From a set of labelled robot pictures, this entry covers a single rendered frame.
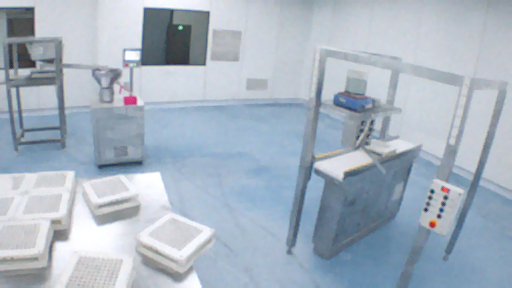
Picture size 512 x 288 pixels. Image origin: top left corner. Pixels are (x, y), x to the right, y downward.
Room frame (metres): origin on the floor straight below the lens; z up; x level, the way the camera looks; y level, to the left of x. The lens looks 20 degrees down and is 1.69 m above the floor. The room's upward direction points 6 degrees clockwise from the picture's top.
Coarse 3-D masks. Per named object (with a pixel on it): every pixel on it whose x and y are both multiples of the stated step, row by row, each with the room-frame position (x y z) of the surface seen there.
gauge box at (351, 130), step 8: (352, 120) 1.96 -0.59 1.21; (360, 120) 1.94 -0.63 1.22; (368, 120) 2.01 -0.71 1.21; (344, 128) 2.00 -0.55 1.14; (352, 128) 1.95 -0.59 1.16; (360, 128) 1.95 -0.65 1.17; (368, 128) 2.02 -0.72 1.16; (344, 136) 1.99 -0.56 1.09; (352, 136) 1.95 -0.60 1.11; (344, 144) 1.98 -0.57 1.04; (352, 144) 1.94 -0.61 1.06
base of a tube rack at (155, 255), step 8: (208, 240) 1.14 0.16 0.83; (136, 248) 1.03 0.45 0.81; (144, 248) 1.02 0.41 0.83; (200, 248) 1.08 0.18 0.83; (208, 248) 1.10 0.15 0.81; (152, 256) 0.99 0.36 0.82; (160, 256) 0.99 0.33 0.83; (192, 256) 1.02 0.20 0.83; (168, 264) 0.96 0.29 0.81; (176, 264) 0.95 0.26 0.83
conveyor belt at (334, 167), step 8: (392, 144) 2.81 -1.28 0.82; (400, 144) 2.84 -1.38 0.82; (408, 144) 2.88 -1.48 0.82; (352, 152) 2.46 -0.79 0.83; (360, 152) 2.49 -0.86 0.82; (328, 160) 2.23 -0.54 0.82; (336, 160) 2.25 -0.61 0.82; (344, 160) 2.27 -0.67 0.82; (352, 160) 2.28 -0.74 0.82; (360, 160) 2.30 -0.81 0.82; (368, 160) 2.32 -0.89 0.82; (320, 168) 2.12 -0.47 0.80; (328, 168) 2.09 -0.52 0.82; (336, 168) 2.10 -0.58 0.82; (344, 168) 2.11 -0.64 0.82; (336, 176) 2.01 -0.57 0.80
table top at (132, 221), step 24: (144, 192) 1.52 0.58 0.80; (72, 216) 1.18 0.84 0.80; (96, 216) 1.22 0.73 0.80; (120, 216) 1.26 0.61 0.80; (144, 216) 1.29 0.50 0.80; (72, 240) 1.01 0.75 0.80; (96, 240) 1.04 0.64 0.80; (120, 240) 1.08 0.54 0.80; (48, 264) 0.84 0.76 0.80; (144, 264) 0.95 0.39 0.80
